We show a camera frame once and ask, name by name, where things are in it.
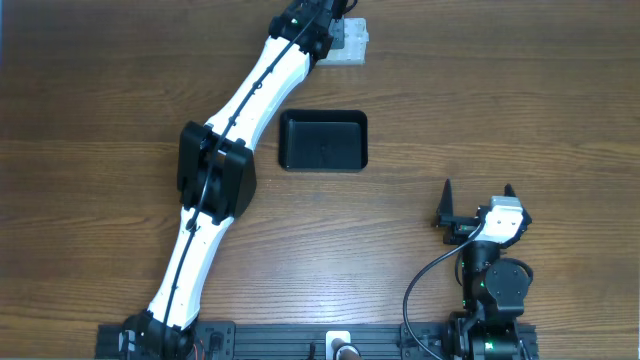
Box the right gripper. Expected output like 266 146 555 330
433 178 517 246

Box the black tray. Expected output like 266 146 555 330
277 108 370 174

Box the white test tube rack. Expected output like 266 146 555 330
316 17 370 68

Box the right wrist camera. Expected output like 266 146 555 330
481 195 525 245

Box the mounting rail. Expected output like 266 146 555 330
94 321 540 360

